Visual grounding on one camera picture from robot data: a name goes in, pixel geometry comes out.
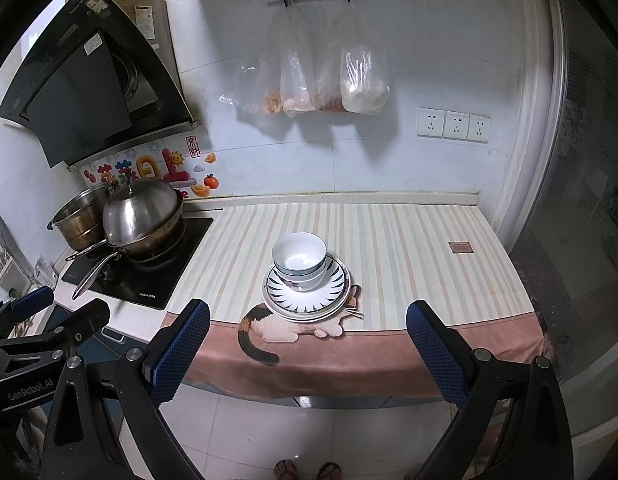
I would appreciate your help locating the steel stockpot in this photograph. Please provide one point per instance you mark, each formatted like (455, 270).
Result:
(76, 220)

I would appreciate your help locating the white bowl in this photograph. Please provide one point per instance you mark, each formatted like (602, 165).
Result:
(301, 284)
(299, 250)

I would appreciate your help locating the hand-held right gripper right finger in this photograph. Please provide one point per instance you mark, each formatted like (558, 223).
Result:
(436, 350)

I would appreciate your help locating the white wall socket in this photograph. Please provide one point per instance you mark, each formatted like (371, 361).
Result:
(430, 121)
(456, 124)
(478, 127)

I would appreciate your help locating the black range hood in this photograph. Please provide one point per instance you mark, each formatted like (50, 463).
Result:
(79, 75)

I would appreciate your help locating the glass sliding door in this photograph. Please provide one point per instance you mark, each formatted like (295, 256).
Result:
(579, 210)

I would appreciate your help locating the clear plastic bag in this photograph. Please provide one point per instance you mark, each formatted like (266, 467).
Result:
(330, 85)
(364, 80)
(299, 80)
(254, 85)

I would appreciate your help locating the black cooktop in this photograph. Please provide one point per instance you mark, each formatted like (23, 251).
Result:
(156, 285)

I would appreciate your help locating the striped counter cloth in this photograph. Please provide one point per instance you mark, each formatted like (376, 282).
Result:
(414, 260)

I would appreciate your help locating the white plate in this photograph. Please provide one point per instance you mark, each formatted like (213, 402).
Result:
(309, 317)

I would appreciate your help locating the colourful wall stickers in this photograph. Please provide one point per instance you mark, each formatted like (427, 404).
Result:
(154, 167)

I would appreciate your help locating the person's left foot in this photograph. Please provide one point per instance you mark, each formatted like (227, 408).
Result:
(287, 471)

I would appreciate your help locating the person's right foot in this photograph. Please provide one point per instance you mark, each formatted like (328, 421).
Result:
(330, 472)

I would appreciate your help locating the person's foot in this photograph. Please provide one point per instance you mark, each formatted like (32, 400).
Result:
(330, 472)
(287, 471)

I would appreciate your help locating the blue striped plate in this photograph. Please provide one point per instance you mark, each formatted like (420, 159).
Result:
(335, 284)

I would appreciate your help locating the steel wok with lid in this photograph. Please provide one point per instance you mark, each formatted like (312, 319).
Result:
(139, 215)

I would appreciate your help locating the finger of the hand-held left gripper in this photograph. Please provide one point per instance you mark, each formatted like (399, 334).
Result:
(34, 301)
(84, 319)

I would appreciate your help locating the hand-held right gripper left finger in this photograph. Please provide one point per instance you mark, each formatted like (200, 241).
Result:
(181, 350)

